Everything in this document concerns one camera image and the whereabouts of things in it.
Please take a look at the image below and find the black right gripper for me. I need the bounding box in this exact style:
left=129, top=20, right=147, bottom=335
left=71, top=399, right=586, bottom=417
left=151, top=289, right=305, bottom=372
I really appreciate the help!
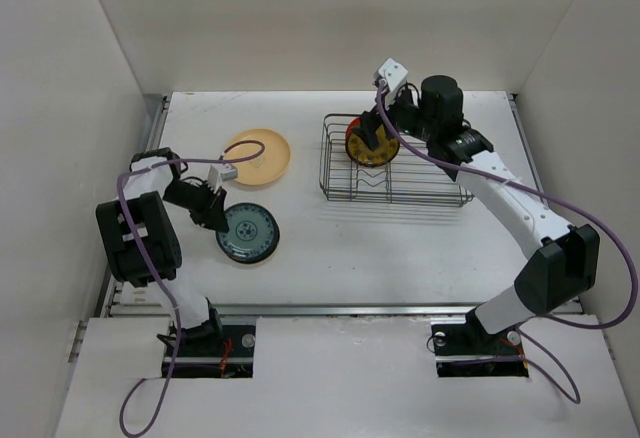
left=350, top=83, right=438, bottom=150

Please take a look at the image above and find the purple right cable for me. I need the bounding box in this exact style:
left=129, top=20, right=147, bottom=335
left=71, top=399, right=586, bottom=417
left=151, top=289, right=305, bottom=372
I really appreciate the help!
left=374, top=80, right=640, bottom=405

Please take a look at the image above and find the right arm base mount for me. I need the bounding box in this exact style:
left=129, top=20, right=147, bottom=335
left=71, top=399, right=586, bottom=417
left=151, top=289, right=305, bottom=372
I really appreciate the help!
left=426, top=321, right=529, bottom=378

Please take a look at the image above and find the purple cable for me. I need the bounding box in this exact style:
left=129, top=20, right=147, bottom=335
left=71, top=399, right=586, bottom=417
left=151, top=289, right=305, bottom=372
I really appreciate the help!
left=374, top=80, right=640, bottom=405
left=115, top=140, right=266, bottom=438

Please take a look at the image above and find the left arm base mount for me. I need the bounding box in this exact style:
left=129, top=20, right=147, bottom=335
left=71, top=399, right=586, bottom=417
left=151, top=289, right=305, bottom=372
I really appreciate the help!
left=157, top=317, right=257, bottom=379

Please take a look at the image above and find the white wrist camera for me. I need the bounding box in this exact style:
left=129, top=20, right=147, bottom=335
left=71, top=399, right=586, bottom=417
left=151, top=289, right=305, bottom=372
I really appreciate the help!
left=373, top=58, right=409, bottom=94
left=206, top=164, right=238, bottom=193

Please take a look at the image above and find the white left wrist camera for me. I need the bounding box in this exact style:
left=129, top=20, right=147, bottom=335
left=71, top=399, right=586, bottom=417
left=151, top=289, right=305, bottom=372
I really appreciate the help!
left=206, top=164, right=238, bottom=193

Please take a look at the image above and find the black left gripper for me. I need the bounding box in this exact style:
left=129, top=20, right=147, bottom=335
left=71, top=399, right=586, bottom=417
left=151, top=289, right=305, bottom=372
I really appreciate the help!
left=162, top=179, right=229, bottom=232

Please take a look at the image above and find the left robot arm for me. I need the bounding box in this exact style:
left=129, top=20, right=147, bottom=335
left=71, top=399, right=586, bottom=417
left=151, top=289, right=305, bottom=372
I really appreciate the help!
left=95, top=148, right=229, bottom=355

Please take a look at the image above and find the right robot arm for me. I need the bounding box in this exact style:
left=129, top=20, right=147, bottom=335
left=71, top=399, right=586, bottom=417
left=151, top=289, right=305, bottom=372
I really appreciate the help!
left=361, top=75, right=600, bottom=352

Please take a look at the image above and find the aluminium rail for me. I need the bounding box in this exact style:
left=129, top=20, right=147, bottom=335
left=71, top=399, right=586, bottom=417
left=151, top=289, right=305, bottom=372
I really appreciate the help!
left=94, top=304, right=475, bottom=318

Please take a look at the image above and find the yellow patterned plate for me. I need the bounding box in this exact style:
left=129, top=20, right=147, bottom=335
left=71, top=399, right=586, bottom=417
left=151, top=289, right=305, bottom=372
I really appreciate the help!
left=345, top=126, right=400, bottom=168

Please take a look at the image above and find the large beige plate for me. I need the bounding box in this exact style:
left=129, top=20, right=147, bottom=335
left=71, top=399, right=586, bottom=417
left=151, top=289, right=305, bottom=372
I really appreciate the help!
left=224, top=128, right=291, bottom=187

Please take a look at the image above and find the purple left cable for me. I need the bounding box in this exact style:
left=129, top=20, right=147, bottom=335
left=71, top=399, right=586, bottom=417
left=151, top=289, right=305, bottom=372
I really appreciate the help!
left=115, top=140, right=266, bottom=438

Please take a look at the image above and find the teal patterned plate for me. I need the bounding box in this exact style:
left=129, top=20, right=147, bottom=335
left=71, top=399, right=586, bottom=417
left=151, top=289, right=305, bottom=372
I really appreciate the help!
left=216, top=202, right=280, bottom=265

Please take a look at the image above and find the grey wire dish rack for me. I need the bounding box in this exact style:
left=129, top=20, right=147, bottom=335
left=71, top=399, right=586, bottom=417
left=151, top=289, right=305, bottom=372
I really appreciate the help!
left=319, top=113, right=473, bottom=207

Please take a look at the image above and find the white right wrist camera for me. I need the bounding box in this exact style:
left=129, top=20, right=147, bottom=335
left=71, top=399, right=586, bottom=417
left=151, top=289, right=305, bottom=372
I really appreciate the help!
left=373, top=58, right=409, bottom=94

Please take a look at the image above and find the orange plate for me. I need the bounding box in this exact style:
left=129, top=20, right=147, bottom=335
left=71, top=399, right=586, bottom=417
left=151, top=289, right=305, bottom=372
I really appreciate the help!
left=345, top=117, right=366, bottom=144

